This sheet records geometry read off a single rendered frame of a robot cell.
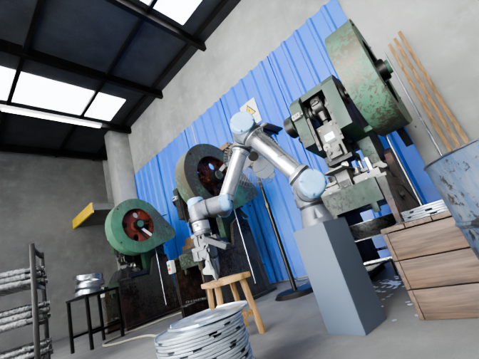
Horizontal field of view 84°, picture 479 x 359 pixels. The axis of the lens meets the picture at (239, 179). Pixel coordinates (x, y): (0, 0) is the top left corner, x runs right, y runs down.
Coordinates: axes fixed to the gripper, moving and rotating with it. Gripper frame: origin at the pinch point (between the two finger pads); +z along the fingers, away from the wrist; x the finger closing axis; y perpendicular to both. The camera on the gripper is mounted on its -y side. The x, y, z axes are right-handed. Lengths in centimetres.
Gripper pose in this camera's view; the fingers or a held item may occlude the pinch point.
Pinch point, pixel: (217, 277)
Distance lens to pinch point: 118.0
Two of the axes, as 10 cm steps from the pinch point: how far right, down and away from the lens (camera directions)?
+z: 2.7, 9.2, -2.9
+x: -3.5, -1.9, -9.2
